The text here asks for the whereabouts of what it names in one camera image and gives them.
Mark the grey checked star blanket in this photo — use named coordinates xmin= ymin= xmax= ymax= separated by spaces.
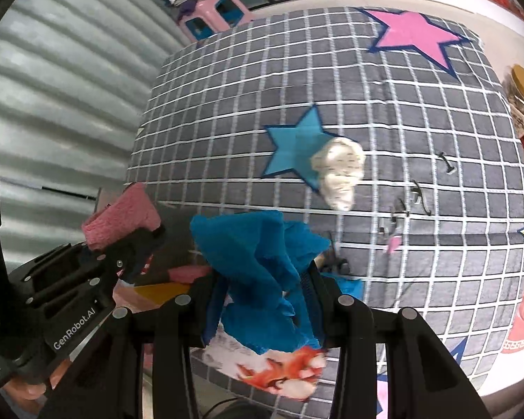
xmin=124 ymin=6 xmax=524 ymax=419

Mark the person's left hand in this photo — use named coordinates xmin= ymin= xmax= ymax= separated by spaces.
xmin=2 ymin=359 xmax=72 ymax=415

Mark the pink plastic stool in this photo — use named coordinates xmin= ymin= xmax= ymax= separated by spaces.
xmin=178 ymin=0 xmax=254 ymax=42

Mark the blue cloth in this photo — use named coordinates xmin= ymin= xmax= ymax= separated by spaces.
xmin=189 ymin=209 xmax=366 ymax=357

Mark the white polka dot scrunchie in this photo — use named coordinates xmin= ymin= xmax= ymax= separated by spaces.
xmin=310 ymin=136 xmax=366 ymax=212

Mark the white floral tissue pack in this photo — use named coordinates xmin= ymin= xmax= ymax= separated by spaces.
xmin=201 ymin=324 xmax=326 ymax=401

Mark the pink sponge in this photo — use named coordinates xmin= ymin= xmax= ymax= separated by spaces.
xmin=81 ymin=183 xmax=162 ymax=251

